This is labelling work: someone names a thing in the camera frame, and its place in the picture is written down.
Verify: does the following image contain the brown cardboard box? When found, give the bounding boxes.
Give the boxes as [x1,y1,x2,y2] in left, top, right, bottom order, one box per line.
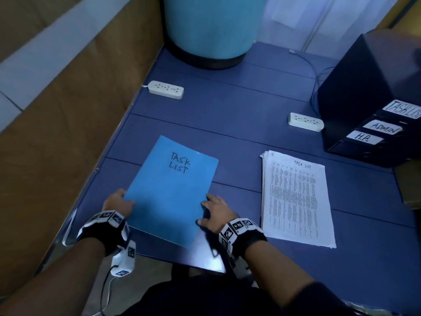
[395,158,421,209]

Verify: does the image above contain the person's right hand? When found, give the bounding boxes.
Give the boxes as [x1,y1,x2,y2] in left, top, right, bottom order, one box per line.
[196,194,239,234]

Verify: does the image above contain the teal cylindrical barrel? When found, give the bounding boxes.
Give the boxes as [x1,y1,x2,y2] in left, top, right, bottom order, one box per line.
[162,0,269,70]

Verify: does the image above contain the white partition panel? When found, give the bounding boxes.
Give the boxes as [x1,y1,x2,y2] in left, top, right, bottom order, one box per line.
[257,0,402,60]

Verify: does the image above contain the person's left forearm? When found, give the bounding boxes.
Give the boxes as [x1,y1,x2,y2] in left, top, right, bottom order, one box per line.
[0,237,113,316]

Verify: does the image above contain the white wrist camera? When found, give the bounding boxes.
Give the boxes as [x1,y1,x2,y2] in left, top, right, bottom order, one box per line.
[111,240,137,278]
[220,250,254,280]

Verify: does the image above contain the neat stack of printed papers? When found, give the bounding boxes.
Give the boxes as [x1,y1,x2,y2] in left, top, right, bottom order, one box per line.
[260,151,337,249]

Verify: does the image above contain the person's right forearm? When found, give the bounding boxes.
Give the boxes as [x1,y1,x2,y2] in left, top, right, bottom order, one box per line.
[242,239,317,308]

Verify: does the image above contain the thin power cable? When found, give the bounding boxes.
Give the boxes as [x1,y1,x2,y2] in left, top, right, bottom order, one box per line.
[289,49,336,116]

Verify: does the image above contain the person's dark trousers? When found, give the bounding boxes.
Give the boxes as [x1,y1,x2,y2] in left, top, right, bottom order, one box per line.
[118,269,369,316]

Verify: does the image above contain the person's left hand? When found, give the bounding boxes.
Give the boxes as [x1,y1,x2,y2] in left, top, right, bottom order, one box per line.
[102,188,136,218]

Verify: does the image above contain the white power strip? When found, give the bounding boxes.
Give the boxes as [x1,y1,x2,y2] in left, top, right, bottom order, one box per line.
[288,112,325,133]
[146,80,185,100]

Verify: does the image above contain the black marker wristband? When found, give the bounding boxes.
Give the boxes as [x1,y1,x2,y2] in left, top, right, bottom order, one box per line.
[77,208,130,255]
[218,218,268,261]

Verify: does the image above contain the black camera cable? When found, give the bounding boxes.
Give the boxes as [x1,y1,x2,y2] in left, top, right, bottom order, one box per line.
[92,273,116,316]

